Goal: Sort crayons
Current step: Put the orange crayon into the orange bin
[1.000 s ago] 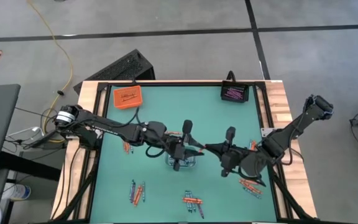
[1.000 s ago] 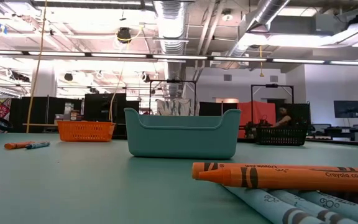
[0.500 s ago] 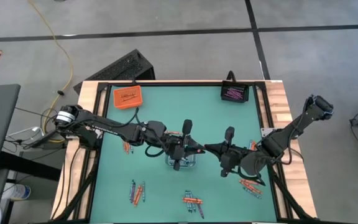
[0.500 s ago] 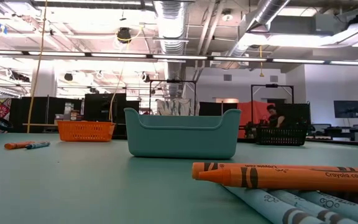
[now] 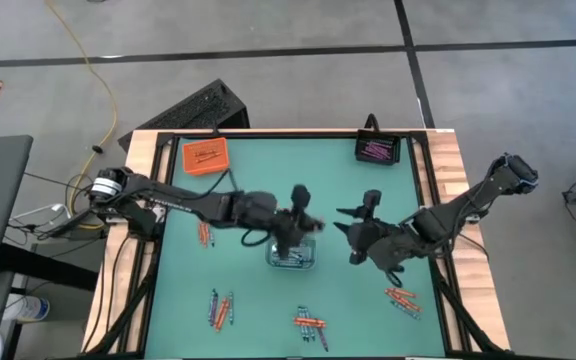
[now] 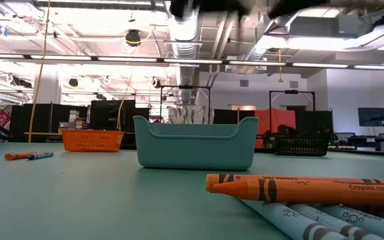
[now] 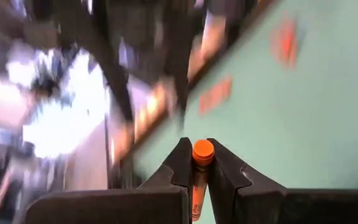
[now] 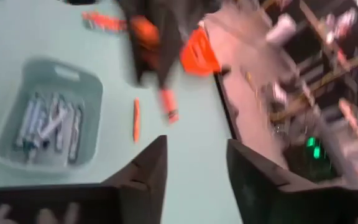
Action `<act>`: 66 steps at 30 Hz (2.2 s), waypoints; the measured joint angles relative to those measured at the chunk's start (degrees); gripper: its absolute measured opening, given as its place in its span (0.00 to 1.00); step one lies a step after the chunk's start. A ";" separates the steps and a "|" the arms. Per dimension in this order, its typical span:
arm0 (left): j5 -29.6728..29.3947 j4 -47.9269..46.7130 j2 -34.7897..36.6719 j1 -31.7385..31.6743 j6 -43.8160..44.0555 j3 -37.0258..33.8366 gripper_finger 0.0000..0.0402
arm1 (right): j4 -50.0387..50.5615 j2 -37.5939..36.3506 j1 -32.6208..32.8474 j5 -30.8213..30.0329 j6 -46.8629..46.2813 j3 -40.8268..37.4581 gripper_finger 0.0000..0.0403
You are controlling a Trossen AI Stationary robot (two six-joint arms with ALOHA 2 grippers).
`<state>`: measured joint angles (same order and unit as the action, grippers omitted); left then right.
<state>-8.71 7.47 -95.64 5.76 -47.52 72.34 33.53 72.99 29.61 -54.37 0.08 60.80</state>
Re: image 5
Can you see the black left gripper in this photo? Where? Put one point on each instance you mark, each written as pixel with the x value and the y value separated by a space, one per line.
pixel 298 222

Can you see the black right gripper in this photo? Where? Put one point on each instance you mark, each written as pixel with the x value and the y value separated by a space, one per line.
pixel 378 245

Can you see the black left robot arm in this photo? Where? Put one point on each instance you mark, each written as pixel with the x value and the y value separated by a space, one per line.
pixel 178 197

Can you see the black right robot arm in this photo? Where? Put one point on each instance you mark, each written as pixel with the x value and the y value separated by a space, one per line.
pixel 473 200

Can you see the clear centre tray with screws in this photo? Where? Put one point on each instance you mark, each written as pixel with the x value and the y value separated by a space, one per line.
pixel 268 255

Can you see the black plastic basket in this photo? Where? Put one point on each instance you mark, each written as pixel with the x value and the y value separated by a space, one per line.
pixel 359 161

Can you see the orange plastic basket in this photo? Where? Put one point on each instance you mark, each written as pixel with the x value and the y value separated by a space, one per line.
pixel 188 167

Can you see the black floor beam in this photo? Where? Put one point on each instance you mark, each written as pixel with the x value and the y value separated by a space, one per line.
pixel 43 265

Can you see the white plastic bottle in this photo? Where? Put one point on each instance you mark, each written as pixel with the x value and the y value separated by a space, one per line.
pixel 30 307

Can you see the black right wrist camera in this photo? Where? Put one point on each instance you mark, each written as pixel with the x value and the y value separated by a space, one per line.
pixel 371 202

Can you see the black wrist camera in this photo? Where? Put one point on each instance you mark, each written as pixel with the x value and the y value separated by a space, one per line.
pixel 371 202
pixel 300 195

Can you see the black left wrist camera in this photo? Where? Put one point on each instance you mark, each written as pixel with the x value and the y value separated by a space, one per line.
pixel 300 195

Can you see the wooden table frame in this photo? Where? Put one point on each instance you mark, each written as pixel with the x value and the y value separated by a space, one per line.
pixel 140 150

